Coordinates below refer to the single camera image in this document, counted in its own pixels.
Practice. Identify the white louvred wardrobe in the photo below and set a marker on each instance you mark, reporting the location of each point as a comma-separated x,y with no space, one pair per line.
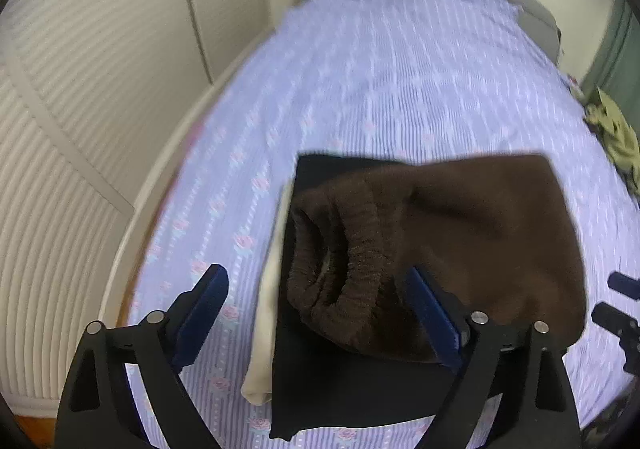
75,104

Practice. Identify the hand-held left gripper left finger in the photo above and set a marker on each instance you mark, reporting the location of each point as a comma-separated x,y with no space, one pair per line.
200,314

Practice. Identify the beige folded garment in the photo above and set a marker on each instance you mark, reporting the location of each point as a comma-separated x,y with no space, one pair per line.
262,354

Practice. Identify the dark brown fleece pants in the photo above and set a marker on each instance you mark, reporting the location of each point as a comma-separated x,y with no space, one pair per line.
475,229

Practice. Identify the black folded garment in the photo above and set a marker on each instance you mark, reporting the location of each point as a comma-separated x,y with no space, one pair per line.
350,404

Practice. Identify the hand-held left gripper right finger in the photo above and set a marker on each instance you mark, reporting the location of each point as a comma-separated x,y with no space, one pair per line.
432,324

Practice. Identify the purple striped bed sheet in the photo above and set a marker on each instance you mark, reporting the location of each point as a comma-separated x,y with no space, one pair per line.
375,79

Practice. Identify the green curtain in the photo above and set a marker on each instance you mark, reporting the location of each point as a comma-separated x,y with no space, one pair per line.
615,54

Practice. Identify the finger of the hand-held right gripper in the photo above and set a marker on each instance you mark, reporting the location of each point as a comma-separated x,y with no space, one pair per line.
617,324
625,285

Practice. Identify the green fleece garment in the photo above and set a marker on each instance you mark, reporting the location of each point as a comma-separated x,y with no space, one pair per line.
620,134

